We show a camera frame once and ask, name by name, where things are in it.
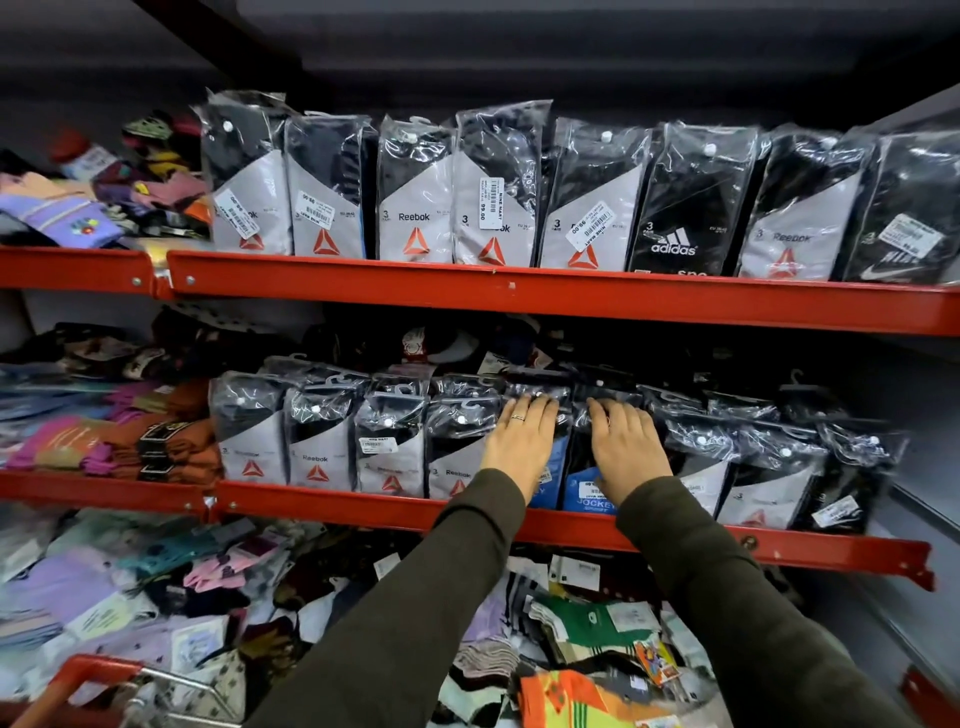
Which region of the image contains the heap of dark socks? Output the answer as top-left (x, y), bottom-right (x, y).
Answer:
top-left (150, 303), bottom-right (751, 395)

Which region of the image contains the person's right hand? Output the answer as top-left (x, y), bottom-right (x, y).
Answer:
top-left (586, 397), bottom-right (675, 508)

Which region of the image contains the blue sock packet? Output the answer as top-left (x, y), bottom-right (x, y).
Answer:
top-left (561, 420), bottom-right (621, 516)
top-left (525, 408), bottom-right (575, 511)

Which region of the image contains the pile of purple and pink socks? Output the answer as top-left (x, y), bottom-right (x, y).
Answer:
top-left (0, 108), bottom-right (215, 252)

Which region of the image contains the short red shelf rail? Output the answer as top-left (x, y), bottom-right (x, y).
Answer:
top-left (0, 470), bottom-right (213, 519)
top-left (0, 246), bottom-right (160, 298)

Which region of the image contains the heap of mixed loose socks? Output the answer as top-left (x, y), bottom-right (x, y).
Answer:
top-left (0, 506), bottom-right (725, 728)

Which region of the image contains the row of small black-grey sock packs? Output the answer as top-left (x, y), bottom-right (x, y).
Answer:
top-left (208, 356), bottom-right (910, 535)

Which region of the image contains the pile of orange and pink socks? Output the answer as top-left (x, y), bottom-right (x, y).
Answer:
top-left (0, 322), bottom-right (226, 486)

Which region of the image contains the red shopping cart handle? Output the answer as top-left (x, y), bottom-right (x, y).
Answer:
top-left (9, 654), bottom-right (243, 728)

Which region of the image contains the row of large black-grey sock packs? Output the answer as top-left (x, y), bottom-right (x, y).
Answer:
top-left (193, 90), bottom-right (960, 286)

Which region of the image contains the person's left hand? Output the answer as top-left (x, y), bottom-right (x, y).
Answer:
top-left (480, 395), bottom-right (561, 506)

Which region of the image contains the person's right forearm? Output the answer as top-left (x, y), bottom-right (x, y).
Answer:
top-left (615, 476), bottom-right (921, 728)

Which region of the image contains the red metal bracket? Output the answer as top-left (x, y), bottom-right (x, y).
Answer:
top-left (900, 666), bottom-right (960, 728)

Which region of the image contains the long red shelf rail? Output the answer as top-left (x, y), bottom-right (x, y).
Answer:
top-left (213, 480), bottom-right (936, 592)
top-left (165, 251), bottom-right (960, 337)

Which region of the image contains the person's left forearm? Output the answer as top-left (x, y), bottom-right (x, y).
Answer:
top-left (243, 468), bottom-right (528, 728)

